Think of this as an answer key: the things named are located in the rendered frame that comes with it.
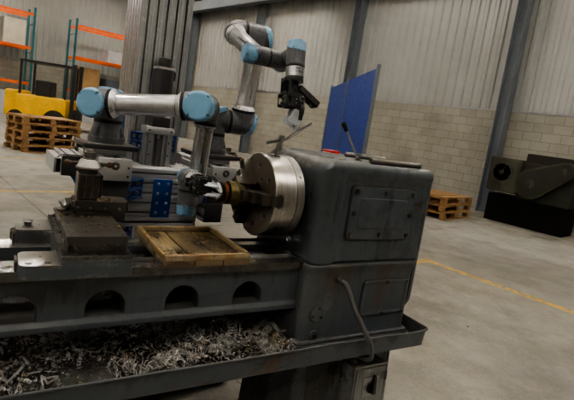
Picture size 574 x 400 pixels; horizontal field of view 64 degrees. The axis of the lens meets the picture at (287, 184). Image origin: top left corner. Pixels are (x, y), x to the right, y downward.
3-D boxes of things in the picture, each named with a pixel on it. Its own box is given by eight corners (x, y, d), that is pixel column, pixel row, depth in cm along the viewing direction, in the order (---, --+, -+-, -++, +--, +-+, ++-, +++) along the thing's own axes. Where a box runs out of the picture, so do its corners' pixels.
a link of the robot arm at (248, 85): (220, 130, 236) (240, 20, 221) (248, 133, 242) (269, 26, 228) (227, 136, 225) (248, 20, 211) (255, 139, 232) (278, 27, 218)
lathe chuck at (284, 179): (248, 211, 197) (267, 143, 186) (283, 250, 172) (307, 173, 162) (230, 211, 192) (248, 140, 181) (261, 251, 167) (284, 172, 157)
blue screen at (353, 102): (298, 185, 1066) (314, 83, 1036) (332, 190, 1073) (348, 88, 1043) (324, 226, 659) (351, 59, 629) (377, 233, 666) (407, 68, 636)
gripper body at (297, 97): (276, 108, 181) (278, 78, 181) (295, 112, 185) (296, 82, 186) (286, 106, 174) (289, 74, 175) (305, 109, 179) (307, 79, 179)
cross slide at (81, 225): (101, 215, 169) (102, 203, 169) (126, 251, 133) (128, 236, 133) (49, 214, 160) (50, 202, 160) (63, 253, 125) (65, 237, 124)
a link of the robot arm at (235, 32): (219, 12, 215) (249, 40, 176) (242, 18, 220) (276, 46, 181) (214, 37, 220) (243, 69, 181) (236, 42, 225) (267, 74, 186)
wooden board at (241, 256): (210, 235, 188) (211, 226, 187) (249, 264, 158) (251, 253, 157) (135, 235, 172) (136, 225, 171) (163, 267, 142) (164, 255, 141)
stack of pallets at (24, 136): (61, 149, 1073) (63, 117, 1064) (80, 155, 1024) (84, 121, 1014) (2, 146, 972) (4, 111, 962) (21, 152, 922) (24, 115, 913)
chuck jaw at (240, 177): (257, 188, 179) (254, 160, 183) (264, 184, 175) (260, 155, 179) (231, 186, 173) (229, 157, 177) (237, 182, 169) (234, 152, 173)
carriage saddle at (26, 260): (104, 231, 171) (106, 215, 171) (134, 275, 132) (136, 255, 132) (10, 230, 155) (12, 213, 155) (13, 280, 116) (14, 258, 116)
